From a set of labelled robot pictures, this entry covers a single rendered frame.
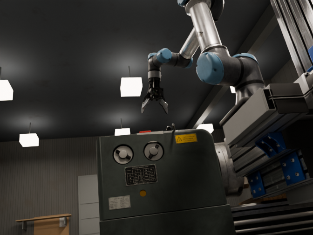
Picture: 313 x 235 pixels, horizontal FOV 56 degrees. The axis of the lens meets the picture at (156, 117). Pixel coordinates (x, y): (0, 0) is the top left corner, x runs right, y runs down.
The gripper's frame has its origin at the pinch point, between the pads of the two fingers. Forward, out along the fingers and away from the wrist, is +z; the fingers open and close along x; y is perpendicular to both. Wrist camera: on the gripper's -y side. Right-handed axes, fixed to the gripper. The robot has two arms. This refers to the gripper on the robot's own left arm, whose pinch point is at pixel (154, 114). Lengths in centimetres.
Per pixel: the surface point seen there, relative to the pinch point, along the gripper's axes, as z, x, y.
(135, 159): 26.2, -15.4, 18.3
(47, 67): -198, -101, -480
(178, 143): 18.8, 6.2, 21.0
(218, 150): 21.7, 31.5, 13.6
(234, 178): 37, 37, 18
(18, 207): 121, -198, -850
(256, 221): 57, 43, 27
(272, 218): 56, 50, 29
